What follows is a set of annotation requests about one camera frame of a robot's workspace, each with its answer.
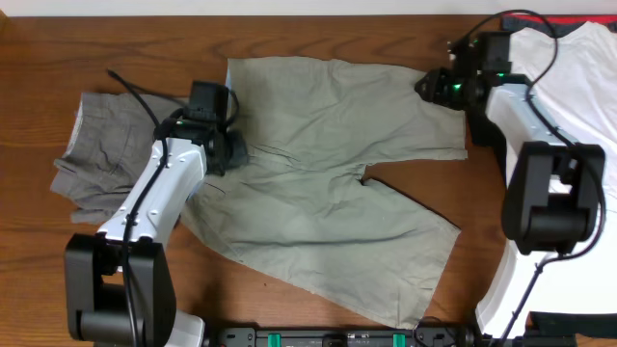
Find olive green shorts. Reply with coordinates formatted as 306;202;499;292
181;57;467;329

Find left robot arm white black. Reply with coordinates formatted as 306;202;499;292
64;107;246;346

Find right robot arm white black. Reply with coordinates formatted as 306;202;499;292
415;32;605;256

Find black garment under shirt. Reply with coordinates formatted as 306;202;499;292
466;108;507;175

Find white t-shirt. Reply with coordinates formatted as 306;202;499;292
475;22;616;339

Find folded grey shorts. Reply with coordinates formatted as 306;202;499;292
49;91;189;226

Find dark garment with red trim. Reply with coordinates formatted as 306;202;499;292
500;13;616;38

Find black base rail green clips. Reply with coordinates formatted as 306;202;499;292
208;322;577;347

